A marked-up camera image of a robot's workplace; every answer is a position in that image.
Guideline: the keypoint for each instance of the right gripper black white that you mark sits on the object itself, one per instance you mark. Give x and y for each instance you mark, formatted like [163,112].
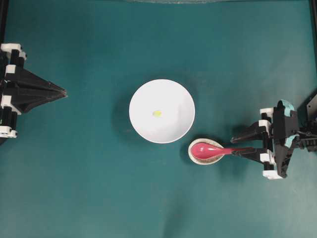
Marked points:
[274,157]

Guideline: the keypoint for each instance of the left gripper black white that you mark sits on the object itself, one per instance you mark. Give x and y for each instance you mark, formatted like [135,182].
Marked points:
[14,102]

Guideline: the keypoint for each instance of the pink plastic spoon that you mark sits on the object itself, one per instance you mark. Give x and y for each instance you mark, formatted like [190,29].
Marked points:
[206,151]

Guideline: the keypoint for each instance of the yellow hexagonal prism block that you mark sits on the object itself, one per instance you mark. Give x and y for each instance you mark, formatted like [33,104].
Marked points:
[157,114]

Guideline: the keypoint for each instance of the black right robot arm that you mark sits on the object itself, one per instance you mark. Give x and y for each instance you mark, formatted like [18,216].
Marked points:
[308,137]

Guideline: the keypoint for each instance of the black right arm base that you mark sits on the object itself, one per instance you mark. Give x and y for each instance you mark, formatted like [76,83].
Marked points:
[312,109]

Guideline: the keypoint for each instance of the speckled ceramic spoon rest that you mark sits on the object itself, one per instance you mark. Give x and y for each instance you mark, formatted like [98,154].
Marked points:
[208,161]

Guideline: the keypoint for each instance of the white round bowl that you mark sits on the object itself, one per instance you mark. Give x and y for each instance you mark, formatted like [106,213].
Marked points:
[175,102]

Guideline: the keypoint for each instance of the green mat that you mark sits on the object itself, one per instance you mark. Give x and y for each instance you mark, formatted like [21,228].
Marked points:
[78,169]

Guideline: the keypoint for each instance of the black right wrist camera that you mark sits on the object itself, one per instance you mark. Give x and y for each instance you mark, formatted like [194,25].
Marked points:
[285,123]

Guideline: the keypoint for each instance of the black left frame rail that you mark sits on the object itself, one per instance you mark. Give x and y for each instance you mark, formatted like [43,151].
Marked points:
[3,18]

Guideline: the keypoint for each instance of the black frame rail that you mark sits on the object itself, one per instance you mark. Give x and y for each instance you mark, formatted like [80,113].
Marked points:
[313,18]
[3,18]

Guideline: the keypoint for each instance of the black right frame rail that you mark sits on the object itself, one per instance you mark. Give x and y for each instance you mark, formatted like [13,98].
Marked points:
[313,18]

